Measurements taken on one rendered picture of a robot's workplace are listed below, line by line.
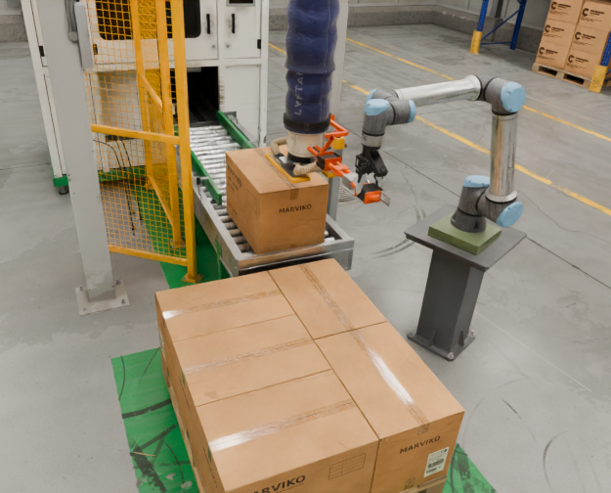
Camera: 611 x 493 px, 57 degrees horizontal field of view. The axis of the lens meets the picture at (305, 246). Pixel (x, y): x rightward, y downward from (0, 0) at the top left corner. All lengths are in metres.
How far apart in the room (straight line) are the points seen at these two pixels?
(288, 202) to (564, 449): 1.86
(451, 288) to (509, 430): 0.79
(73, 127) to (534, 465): 2.88
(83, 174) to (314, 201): 1.29
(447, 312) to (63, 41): 2.48
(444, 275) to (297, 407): 1.32
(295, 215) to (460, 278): 0.97
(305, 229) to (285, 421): 1.25
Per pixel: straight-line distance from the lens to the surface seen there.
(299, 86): 2.62
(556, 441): 3.24
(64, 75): 3.19
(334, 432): 2.22
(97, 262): 3.64
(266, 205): 2.95
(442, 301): 3.31
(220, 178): 4.09
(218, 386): 2.36
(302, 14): 2.54
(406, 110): 2.27
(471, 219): 3.07
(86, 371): 3.34
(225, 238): 3.20
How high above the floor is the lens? 2.22
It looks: 31 degrees down
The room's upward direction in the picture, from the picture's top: 4 degrees clockwise
